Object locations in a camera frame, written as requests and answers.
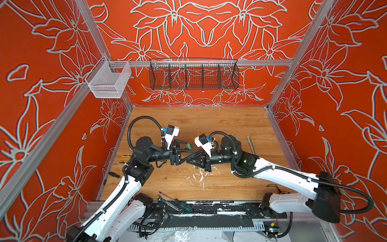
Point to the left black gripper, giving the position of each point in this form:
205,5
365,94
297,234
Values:
175,157

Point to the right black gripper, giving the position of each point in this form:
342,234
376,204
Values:
198,160

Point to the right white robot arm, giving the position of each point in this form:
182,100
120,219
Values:
317,194

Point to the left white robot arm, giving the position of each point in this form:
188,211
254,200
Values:
126,204

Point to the silver wrench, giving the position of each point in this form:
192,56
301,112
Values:
179,210

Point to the yellow black pliers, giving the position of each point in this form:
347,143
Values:
125,159

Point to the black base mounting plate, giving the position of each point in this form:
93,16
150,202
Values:
250,209

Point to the small green circuit board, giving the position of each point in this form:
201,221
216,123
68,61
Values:
272,229

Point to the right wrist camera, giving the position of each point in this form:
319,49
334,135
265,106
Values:
203,141

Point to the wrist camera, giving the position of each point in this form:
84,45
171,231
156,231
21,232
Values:
170,133
203,141

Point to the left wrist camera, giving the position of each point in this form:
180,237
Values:
170,133

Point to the green handled screwdriver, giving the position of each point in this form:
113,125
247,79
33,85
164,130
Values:
179,203

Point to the black wire mesh basket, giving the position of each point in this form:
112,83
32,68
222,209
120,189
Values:
181,74

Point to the black handled screwdriver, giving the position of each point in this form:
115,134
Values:
113,174

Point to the white slotted cable duct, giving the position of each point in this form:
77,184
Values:
256,227

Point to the white wire mesh basket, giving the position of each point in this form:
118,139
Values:
108,79

